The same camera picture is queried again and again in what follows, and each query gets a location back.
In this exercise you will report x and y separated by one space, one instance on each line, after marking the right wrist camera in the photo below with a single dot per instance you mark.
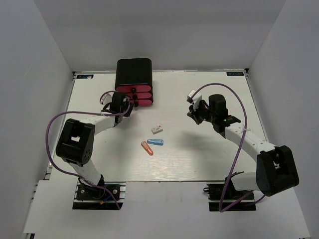
194 98

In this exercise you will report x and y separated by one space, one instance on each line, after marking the blue table corner sticker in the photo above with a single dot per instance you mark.
234 73

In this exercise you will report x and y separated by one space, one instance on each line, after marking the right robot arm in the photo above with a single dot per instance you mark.
275 166

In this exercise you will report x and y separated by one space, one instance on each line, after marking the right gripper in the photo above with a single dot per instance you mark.
194 110

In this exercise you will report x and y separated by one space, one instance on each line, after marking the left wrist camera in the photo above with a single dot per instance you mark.
105 98

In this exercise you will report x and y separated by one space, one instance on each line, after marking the white staples box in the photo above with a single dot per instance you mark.
157 129

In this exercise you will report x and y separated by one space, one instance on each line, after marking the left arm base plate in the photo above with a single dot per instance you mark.
89 198

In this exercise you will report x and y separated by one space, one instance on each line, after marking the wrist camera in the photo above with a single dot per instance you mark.
105 98
194 98

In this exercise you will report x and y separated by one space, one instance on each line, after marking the black drawer cabinet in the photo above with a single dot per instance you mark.
135 71

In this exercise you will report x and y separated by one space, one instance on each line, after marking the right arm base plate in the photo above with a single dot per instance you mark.
214 192

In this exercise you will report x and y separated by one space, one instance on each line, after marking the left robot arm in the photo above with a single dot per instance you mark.
75 145

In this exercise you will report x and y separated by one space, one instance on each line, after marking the orange correction tape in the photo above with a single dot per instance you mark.
147 148

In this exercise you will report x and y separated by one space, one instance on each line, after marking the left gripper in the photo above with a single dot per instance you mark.
129 105

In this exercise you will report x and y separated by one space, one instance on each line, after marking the blue correction tape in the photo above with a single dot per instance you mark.
155 142

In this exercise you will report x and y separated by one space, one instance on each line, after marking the left blue table sticker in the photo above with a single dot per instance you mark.
86 76

